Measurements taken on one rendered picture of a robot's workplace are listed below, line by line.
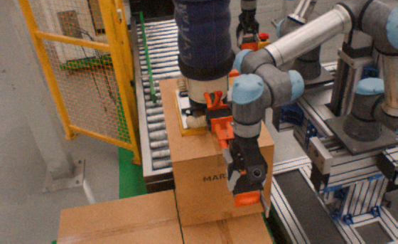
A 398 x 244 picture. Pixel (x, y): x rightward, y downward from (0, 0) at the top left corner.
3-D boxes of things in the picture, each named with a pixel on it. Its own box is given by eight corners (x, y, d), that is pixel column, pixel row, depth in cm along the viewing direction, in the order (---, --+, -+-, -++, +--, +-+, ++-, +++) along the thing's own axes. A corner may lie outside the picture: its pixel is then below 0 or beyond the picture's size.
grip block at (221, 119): (205, 119, 140) (204, 107, 136) (230, 115, 141) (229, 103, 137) (209, 133, 133) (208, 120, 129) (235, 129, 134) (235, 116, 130)
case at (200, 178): (168, 140, 208) (158, 80, 184) (236, 129, 212) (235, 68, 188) (182, 227, 160) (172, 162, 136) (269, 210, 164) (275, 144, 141)
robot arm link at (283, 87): (281, 57, 99) (247, 68, 96) (308, 76, 91) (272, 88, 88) (279, 82, 104) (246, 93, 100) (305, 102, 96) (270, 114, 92)
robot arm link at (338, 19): (359, -22, 112) (227, 50, 104) (389, -13, 104) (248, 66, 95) (359, 11, 119) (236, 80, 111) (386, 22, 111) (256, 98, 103)
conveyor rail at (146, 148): (133, 33, 393) (129, 16, 382) (137, 33, 394) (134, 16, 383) (148, 197, 210) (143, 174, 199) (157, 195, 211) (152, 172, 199)
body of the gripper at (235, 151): (253, 149, 108) (254, 117, 101) (262, 169, 101) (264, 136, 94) (228, 154, 108) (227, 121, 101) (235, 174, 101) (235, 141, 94)
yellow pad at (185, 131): (172, 92, 175) (170, 83, 172) (192, 89, 176) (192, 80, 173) (181, 137, 148) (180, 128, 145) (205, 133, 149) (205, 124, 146)
